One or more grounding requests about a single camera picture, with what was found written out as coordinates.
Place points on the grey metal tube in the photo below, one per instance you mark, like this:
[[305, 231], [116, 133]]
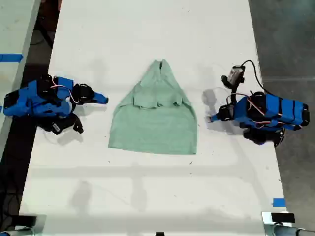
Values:
[[285, 231]]

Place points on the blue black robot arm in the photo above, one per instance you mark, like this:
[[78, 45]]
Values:
[[27, 98], [275, 110]]

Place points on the black camera stalk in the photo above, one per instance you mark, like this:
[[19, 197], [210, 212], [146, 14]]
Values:
[[234, 94]]

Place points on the white side table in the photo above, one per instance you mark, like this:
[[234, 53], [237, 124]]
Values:
[[14, 24]]

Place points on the black box on grey clamp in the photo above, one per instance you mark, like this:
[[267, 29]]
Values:
[[25, 220]]

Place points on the grey table clamp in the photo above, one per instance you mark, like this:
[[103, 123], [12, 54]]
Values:
[[40, 225]]

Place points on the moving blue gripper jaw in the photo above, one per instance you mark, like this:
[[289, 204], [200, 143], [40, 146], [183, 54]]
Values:
[[98, 101], [214, 120]]

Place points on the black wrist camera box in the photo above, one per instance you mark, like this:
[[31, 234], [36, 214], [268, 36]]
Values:
[[57, 126]]

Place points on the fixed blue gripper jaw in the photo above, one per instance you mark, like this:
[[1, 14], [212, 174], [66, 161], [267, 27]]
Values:
[[216, 116], [101, 96]]

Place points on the grey black camera box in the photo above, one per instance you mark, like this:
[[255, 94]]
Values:
[[235, 75]]

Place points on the white metal bracket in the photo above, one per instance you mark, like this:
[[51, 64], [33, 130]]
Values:
[[266, 217]]

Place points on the pale green t-shirt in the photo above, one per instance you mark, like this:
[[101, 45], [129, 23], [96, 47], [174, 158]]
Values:
[[152, 123]]

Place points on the long blue tape strip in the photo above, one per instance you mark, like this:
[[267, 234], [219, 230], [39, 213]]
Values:
[[11, 57]]

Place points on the black box on white bracket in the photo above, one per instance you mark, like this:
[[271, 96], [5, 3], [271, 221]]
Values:
[[283, 217]]

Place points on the short blue tape strip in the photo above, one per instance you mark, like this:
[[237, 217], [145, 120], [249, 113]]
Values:
[[279, 202]]

